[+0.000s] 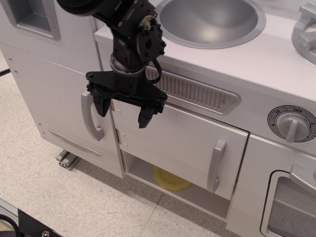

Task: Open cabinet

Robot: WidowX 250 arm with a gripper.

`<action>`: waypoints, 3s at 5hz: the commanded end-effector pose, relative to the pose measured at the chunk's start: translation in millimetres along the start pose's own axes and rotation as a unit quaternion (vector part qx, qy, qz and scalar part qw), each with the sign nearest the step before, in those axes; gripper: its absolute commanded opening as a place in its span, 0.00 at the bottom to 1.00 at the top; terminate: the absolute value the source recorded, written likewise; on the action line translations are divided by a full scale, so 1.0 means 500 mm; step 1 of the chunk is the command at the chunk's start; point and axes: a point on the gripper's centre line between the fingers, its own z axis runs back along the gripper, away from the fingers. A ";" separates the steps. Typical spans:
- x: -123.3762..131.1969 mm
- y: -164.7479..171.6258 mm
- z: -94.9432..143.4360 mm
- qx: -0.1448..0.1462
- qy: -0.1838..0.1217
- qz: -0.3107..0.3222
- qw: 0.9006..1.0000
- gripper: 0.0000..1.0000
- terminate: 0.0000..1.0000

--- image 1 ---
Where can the grey cabinet door handle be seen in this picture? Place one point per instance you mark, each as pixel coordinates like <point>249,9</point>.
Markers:
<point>212,178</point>

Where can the yellow plastic plate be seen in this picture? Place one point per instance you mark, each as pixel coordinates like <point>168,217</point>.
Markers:
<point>168,180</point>

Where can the white fridge door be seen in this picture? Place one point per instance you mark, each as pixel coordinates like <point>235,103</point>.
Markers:
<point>52,93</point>

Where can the grey stove burner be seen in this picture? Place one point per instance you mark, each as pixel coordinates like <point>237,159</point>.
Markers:
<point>304,33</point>

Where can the white toy kitchen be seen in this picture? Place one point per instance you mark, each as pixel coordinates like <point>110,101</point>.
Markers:
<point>88,201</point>

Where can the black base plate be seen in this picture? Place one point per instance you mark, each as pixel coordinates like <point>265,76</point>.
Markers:
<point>31,227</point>

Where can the grey fridge door handle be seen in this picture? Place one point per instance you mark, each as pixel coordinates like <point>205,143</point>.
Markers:
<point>95,132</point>

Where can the aluminium extrusion bar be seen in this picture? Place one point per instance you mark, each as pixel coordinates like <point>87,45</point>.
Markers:
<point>67,160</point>

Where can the silver sink bowl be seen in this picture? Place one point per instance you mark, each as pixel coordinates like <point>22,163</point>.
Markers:
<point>210,24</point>

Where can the grey oven handle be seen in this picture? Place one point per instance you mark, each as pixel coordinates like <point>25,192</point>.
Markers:
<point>305,178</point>

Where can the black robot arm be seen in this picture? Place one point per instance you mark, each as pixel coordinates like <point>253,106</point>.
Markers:
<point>137,43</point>

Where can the grey ice dispenser recess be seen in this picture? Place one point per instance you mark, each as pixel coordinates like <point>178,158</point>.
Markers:
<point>35,16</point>

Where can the white cabinet door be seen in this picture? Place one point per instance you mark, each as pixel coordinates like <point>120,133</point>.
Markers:
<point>181,143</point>

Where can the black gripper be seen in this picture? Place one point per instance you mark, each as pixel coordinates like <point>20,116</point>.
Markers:
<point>134,90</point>

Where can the silver fridge emblem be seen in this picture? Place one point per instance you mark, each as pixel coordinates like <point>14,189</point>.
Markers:
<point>75,144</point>

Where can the white oven door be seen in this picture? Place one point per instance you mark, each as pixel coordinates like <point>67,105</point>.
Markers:
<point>290,209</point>

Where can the grey timer knob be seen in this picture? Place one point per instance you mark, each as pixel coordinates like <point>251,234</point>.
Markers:
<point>292,123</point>

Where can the grey vent grille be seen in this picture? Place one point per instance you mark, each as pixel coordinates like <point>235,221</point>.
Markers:
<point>199,94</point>

